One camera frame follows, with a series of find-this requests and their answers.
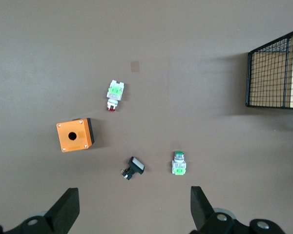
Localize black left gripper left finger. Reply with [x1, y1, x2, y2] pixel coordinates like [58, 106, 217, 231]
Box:
[44, 187, 80, 234]

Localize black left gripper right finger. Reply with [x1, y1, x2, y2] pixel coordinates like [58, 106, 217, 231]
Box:
[190, 186, 214, 230]

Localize red push button switch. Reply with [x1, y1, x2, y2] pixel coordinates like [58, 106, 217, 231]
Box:
[106, 79, 125, 112]

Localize black white rectangular button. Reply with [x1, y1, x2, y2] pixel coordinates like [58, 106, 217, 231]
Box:
[121, 156, 146, 181]

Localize green push button switch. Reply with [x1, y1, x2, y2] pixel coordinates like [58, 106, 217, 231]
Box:
[171, 151, 188, 176]

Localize orange button enclosure box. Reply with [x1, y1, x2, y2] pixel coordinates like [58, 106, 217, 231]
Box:
[56, 117, 95, 153]

